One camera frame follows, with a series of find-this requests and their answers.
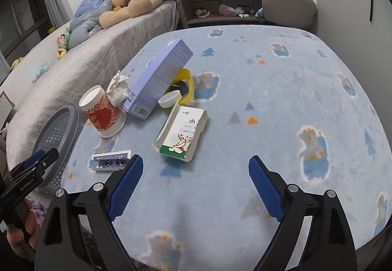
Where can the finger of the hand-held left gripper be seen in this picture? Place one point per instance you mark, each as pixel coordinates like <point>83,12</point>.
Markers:
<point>49,157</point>
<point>33,159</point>

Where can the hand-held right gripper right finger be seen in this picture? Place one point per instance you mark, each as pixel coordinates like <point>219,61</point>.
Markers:
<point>265,188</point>

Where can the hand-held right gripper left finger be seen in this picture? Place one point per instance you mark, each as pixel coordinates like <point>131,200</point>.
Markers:
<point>125,188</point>

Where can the grey perforated plastic basket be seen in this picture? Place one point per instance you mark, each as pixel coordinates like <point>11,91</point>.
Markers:
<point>58,136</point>

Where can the red and white paper cup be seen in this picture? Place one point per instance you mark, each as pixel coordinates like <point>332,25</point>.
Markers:
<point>101,114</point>

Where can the white green cartoon carton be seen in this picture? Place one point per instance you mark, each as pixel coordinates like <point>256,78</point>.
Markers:
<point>183,133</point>

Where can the long purple cardboard box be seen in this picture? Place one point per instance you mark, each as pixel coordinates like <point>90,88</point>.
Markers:
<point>159,78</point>

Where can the yellow plastic lid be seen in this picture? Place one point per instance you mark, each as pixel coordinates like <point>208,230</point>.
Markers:
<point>189,84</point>

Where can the person's left hand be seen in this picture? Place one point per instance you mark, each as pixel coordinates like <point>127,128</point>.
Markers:
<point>30,225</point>

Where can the purple floral clothing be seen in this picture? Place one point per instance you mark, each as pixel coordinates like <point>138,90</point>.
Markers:
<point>38,206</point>

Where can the small purple blister pack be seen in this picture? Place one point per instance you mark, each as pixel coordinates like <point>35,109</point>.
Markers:
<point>110,162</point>

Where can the light blue plush toy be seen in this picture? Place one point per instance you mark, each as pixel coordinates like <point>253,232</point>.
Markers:
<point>40,71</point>

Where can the crumpled white tissue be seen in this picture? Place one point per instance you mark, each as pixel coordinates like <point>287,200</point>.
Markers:
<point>118,90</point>

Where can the white round lid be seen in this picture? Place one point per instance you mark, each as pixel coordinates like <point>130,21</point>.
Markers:
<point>168,99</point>

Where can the bed with grey checked sheet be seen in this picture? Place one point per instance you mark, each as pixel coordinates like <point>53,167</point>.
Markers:
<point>76,59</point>

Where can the yellow red plush toy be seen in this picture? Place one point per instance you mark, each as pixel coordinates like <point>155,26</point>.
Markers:
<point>62,53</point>

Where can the green hooded plush doll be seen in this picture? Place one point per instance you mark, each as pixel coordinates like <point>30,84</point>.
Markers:
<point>64,38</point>

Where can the light blue quilt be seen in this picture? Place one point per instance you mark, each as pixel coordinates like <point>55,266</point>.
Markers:
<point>82,28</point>

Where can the dark window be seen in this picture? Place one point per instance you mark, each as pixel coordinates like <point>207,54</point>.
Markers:
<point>21,13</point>

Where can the blue star pillow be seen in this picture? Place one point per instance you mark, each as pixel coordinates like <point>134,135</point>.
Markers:
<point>92,4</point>

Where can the small yellow toy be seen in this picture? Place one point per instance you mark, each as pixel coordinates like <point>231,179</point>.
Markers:
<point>117,8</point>

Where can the grey upholstered chair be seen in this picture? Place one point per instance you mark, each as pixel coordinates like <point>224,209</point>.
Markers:
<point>288,9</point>

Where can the pink plastic bag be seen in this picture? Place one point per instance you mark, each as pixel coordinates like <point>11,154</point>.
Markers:
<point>229,10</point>

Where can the small red white cup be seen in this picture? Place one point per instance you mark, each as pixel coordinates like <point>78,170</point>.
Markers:
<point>202,12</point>

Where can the grey open shelf unit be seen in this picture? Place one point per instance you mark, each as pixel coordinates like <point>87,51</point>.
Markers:
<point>190,10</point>

